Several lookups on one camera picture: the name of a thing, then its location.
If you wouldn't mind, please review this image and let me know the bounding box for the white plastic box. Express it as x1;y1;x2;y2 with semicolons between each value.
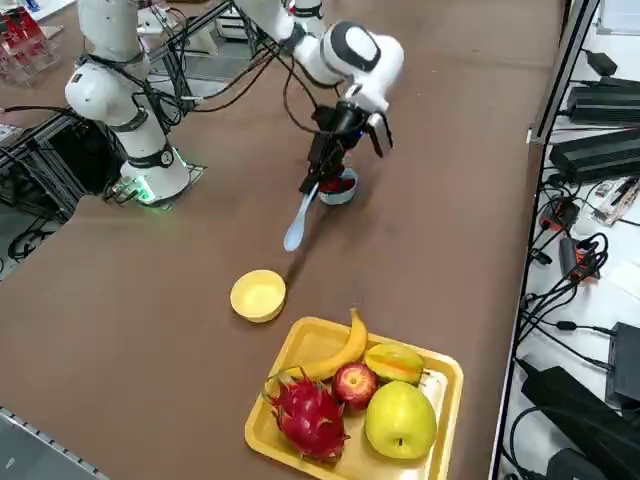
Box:
215;7;264;44

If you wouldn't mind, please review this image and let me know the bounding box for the light blue plastic spoon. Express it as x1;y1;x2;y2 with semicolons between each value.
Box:
283;180;322;251

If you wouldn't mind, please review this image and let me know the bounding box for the small black power adapter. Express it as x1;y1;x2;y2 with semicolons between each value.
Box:
584;49;619;76

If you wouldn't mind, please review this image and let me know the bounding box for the red apple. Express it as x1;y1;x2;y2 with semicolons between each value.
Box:
331;362;380;412

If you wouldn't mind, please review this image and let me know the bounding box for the yellow bowl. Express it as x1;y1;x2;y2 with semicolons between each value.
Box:
229;268;288;324

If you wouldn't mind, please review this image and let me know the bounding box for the black finned power supply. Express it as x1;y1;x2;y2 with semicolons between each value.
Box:
567;74;640;126
549;127;640;184

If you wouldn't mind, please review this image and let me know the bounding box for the yellow banana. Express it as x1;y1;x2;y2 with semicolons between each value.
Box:
282;307;370;381

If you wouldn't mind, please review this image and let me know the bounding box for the large green apple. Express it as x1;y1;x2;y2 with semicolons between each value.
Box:
364;380;438;460

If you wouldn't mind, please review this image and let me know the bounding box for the orange black power strip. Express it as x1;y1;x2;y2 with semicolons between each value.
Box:
541;196;582;232

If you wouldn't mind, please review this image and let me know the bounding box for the clear acrylic shelf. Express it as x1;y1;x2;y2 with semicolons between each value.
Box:
0;9;65;90

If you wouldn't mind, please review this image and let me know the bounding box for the aluminium frame rail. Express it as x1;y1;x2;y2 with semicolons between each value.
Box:
527;0;601;146

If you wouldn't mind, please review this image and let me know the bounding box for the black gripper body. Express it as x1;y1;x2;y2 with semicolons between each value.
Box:
312;99;370;152

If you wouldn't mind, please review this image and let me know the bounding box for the yellow-green star fruit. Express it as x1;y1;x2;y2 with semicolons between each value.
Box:
362;343;426;386

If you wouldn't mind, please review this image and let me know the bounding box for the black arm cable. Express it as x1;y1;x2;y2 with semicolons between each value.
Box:
281;47;326;135

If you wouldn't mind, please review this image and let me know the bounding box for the yellow plastic tray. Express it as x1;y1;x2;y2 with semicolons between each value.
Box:
243;315;465;480

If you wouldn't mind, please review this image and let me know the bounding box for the light blue bowl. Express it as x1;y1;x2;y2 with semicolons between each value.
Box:
318;168;360;207

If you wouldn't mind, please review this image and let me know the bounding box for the black controller box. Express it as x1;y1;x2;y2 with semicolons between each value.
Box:
47;119;129;197

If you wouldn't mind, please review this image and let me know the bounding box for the large black case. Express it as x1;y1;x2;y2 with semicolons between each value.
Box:
519;367;640;480

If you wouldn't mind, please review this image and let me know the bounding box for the pink dragon fruit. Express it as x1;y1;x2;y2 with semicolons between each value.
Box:
262;368;351;464

